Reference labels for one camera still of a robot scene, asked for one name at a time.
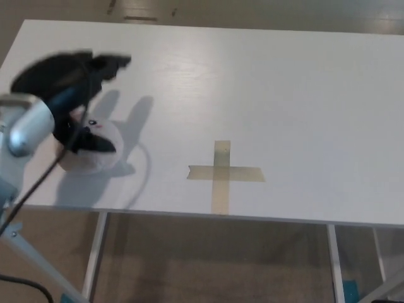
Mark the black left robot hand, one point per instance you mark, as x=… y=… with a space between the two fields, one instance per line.
x=63 y=79

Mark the white round plush toy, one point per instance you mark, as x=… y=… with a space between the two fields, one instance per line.
x=94 y=164

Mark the white table leg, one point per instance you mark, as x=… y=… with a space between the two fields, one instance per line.
x=379 y=255
x=94 y=259
x=335 y=268

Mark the long beige tape strip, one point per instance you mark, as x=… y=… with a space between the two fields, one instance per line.
x=221 y=195

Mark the blue floor tape piece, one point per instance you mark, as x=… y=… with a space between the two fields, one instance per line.
x=351 y=292

